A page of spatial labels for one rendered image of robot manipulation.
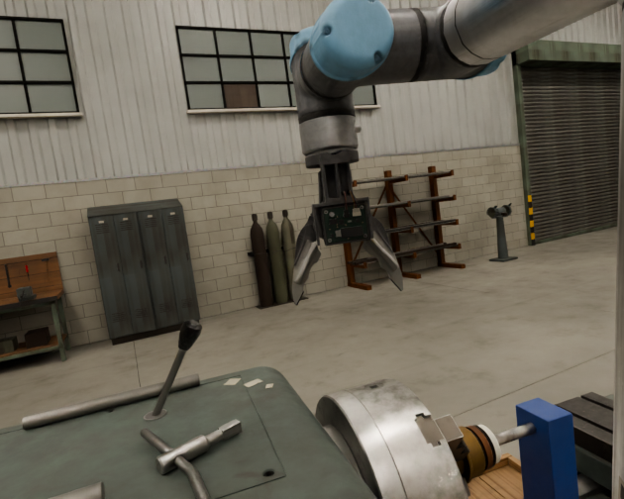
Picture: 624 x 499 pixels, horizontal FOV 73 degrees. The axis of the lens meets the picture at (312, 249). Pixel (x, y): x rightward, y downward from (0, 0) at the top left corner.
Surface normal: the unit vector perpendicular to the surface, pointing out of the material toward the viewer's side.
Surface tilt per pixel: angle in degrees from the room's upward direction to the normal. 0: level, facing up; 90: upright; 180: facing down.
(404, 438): 38
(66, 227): 90
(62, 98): 90
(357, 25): 90
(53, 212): 90
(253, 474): 0
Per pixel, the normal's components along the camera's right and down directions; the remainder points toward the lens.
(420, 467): 0.18, -0.55
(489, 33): -0.59, 0.81
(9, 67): 0.41, 0.03
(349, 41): 0.21, 0.07
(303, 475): -0.13, -0.99
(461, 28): -0.87, 0.48
